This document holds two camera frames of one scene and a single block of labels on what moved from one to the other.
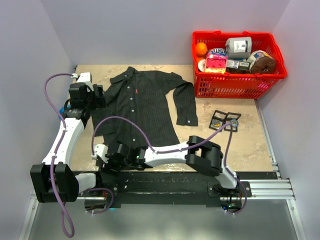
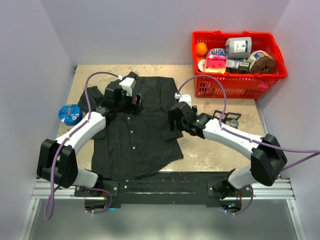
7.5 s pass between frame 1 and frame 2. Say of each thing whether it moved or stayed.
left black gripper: moved
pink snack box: stayed
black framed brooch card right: stayed
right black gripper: moved
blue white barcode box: stayed
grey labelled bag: stayed
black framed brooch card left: stayed
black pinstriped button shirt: moved
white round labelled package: stayed
